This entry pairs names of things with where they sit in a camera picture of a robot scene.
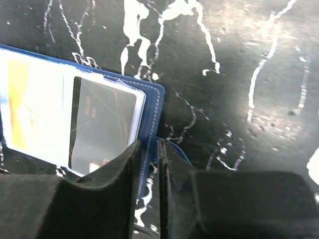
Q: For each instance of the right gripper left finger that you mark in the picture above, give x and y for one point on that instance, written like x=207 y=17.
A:
x=100 y=205

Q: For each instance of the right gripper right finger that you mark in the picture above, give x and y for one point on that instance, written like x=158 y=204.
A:
x=200 y=204

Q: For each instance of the black geometric credit card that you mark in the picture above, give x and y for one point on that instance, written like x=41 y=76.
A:
x=101 y=122

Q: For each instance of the blue card holder wallet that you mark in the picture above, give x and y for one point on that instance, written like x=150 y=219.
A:
x=147 y=115

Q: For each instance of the orange credit card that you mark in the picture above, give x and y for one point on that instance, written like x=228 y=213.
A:
x=35 y=101

